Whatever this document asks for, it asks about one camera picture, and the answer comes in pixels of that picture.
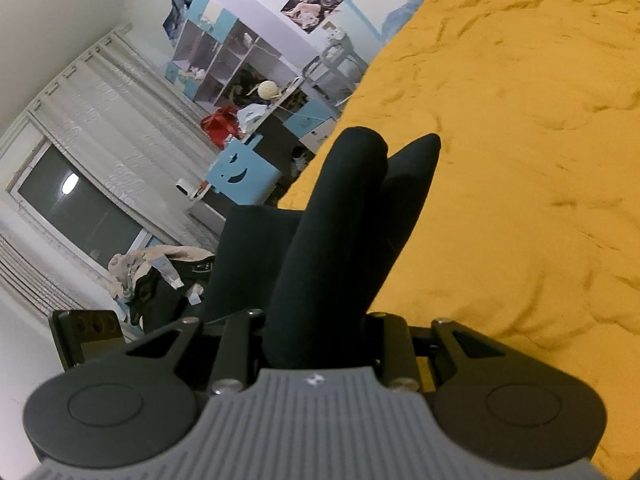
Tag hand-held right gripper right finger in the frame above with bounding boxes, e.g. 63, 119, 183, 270
367, 312, 521, 392

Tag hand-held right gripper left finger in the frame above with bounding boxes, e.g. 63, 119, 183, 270
125, 310, 266, 393

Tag black pants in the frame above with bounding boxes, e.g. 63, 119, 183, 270
202, 127, 442, 371

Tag beige clothes pile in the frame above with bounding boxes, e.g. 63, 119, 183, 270
107, 245, 216, 311

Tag dark window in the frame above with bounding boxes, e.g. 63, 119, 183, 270
7, 140, 151, 271

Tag blue smiley face chair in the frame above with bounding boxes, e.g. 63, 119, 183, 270
206, 134, 281, 206

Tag red bag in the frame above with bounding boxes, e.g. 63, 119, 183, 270
201, 106, 241, 150

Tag light blue cloth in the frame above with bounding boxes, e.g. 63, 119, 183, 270
237, 103, 268, 128

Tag white curtain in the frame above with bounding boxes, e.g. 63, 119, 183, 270
0, 22, 226, 321

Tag cluttered desk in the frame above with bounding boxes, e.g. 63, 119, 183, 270
185, 87, 341, 231

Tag yellow quilted blanket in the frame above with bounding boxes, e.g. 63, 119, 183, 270
277, 0, 640, 480

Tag grey metal stool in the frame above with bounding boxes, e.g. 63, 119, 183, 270
300, 42, 371, 106

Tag white and blue shelf unit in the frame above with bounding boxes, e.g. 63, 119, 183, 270
162, 0, 326, 116

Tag dark poster on shelf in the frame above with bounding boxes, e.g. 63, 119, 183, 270
162, 0, 193, 43

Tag white and blue headboard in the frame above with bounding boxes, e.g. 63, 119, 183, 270
350, 0, 481, 41

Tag blue pillow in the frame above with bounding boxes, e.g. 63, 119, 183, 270
382, 0, 441, 41

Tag coral reef wall poster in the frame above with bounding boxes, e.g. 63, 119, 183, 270
280, 0, 346, 35

